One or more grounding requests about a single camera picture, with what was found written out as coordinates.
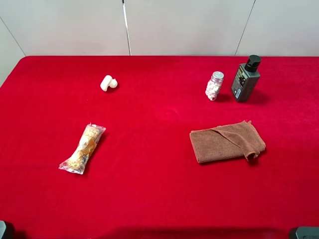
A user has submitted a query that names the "dark right base corner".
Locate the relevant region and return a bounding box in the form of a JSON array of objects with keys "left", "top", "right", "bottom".
[{"left": 289, "top": 227, "right": 319, "bottom": 239}]

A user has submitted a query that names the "brown folded towel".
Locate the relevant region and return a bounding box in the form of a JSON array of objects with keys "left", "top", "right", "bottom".
[{"left": 189, "top": 120, "right": 266, "bottom": 163}]

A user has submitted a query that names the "white toy duck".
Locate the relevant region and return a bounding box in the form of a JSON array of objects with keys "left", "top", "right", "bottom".
[{"left": 100, "top": 75, "right": 118, "bottom": 92}]

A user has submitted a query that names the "packaged snack bag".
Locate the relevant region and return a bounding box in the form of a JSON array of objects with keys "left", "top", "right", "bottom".
[{"left": 58, "top": 123, "right": 106, "bottom": 175}]

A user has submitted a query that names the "clear jar of white candies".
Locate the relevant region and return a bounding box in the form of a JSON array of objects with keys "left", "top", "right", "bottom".
[{"left": 205, "top": 71, "right": 224, "bottom": 101}]

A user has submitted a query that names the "dark grey pump bottle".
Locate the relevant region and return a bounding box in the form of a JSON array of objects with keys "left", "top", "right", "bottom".
[{"left": 231, "top": 55, "right": 261, "bottom": 103}]

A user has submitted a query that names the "black left base corner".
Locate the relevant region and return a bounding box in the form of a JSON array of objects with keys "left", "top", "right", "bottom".
[{"left": 0, "top": 221, "right": 14, "bottom": 239}]

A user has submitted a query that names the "red tablecloth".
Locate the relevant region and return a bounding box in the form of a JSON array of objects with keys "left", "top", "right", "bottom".
[{"left": 0, "top": 56, "right": 319, "bottom": 239}]

